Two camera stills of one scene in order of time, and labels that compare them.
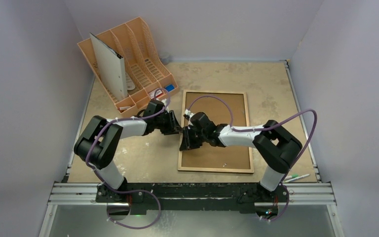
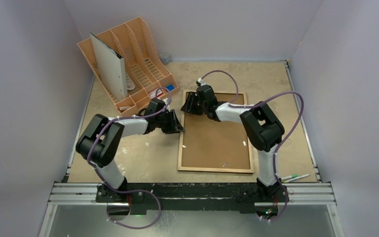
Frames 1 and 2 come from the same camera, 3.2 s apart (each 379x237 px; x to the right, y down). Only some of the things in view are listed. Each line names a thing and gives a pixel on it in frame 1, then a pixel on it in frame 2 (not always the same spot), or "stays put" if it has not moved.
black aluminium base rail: x=192 y=198 stays put
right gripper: x=191 y=137 → x=192 y=103
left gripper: x=176 y=127 stays put
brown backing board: x=222 y=108 stays put
